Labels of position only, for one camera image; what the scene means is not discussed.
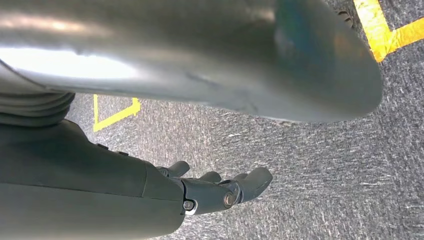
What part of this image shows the small yellow floor tape rectangle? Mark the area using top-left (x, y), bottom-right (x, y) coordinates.
top-left (93, 94), bottom-right (142, 133)

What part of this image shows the robot right arm ribbed sleeve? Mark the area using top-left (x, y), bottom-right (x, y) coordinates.
top-left (0, 61), bottom-right (76, 128)

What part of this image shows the large yellow floor tape rectangle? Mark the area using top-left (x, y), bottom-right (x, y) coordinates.
top-left (352, 0), bottom-right (424, 64)

